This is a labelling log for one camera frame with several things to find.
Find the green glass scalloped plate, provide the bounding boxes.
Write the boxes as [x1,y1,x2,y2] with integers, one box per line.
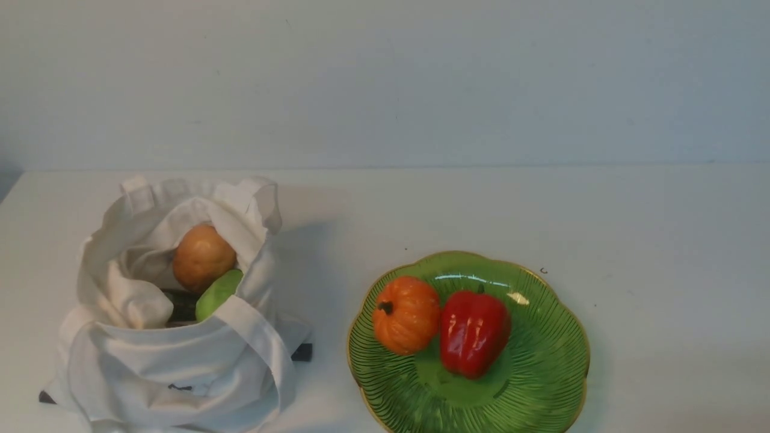
[347,250,591,432]

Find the orange toy pumpkin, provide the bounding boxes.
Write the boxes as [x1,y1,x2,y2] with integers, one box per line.
[372,275,441,356]

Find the brown toy potato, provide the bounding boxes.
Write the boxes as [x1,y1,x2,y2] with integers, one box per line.
[171,224,236,294]

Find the dark purple toy vegetable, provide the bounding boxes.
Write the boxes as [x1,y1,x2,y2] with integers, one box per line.
[161,288,200,327]

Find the black base under bag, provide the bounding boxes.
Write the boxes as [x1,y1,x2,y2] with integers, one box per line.
[291,343,313,363]

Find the red toy bell pepper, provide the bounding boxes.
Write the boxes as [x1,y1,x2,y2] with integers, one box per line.
[439,290,512,380]

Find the white cloth tote bag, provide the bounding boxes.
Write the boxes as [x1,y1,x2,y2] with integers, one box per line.
[39,176,312,432]

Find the light green toy vegetable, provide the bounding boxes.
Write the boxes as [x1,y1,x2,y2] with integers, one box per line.
[195,269,243,322]

